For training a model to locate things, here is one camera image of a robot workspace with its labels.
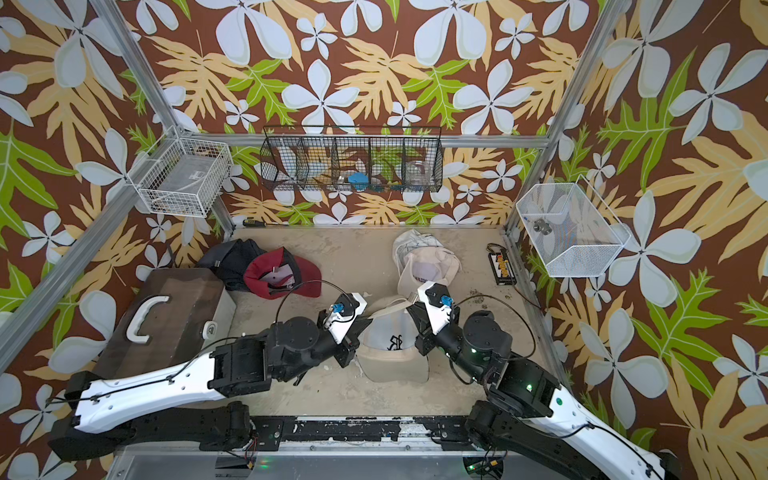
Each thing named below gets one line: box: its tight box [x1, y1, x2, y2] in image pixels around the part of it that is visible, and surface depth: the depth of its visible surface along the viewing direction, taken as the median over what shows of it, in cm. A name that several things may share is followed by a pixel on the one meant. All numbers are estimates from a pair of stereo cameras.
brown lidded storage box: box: [94, 268, 237, 381], surface depth 77 cm
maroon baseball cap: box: [244, 247, 322, 300], surface depth 102 cm
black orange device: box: [488, 252, 517, 285], surface depth 109 cm
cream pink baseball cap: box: [397, 247, 462, 297], surface depth 107 cm
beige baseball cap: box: [356, 297, 430, 383], surface depth 75 cm
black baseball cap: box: [197, 238, 267, 292], surface depth 101 cm
